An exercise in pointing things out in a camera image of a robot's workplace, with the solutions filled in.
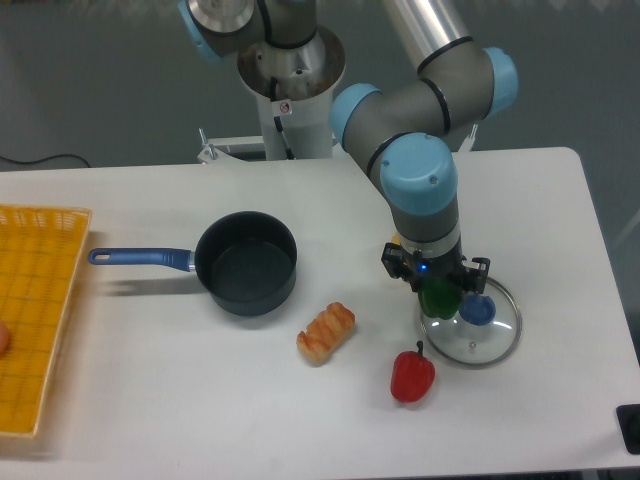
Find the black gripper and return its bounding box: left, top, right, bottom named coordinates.
left=381, top=242, right=491, bottom=294

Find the green bell pepper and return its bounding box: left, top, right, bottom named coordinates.
left=418, top=277, right=461, bottom=320

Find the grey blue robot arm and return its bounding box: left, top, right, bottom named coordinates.
left=178, top=1, right=519, bottom=294

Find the glass lid blue knob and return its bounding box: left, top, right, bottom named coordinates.
left=420, top=277, right=523, bottom=368

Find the red bell pepper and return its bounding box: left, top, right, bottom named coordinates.
left=390, top=340, right=436, bottom=403

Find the toy bread loaf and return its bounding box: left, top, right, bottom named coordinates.
left=296, top=302, right=356, bottom=366

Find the black box at table edge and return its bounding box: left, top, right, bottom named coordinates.
left=616, top=404, right=640, bottom=455

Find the yellow woven basket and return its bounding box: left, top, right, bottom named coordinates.
left=1, top=204, right=92, bottom=438

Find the orange object in basket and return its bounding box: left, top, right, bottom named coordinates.
left=0, top=322, right=11, bottom=356

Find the dark saucepan blue handle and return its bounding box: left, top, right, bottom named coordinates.
left=88, top=211, right=298, bottom=317

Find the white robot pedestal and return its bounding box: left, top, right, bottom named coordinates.
left=197, top=14, right=346, bottom=160

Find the black cable on floor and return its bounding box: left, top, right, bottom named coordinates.
left=0, top=153, right=92, bottom=168

